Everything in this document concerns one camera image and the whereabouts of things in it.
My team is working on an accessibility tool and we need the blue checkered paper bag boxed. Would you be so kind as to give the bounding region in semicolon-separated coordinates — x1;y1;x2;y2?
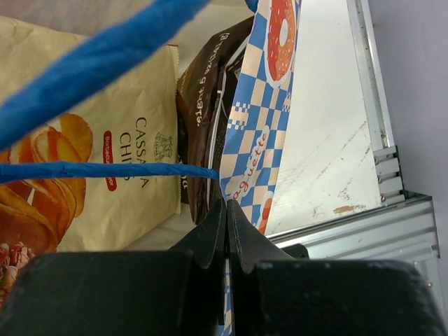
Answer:
1;1;300;335

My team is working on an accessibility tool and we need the brown sea salt chip bag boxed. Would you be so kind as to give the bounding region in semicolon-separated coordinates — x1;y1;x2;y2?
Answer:
174;15;255;225

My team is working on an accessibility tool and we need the orange cream cassava chips bag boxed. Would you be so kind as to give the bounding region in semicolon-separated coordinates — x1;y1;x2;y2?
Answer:
1;17;180;298

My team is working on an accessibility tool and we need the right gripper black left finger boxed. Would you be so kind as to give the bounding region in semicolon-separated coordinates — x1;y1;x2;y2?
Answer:
1;201;226;335

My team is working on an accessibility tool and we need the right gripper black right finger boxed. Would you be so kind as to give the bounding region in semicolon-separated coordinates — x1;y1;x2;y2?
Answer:
227;200;447;335

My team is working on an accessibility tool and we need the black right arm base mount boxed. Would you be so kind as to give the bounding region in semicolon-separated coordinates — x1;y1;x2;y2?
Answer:
281;244;309;260

